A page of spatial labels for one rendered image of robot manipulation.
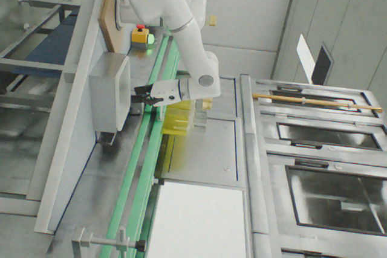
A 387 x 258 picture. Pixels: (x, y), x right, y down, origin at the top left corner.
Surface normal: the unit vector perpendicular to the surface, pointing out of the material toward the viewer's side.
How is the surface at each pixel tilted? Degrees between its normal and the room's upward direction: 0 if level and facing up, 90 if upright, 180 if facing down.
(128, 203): 90
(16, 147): 90
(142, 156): 90
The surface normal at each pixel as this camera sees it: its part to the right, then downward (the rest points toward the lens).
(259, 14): -0.07, 0.57
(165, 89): -0.18, -0.75
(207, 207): 0.08, -0.81
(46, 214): 0.04, -0.39
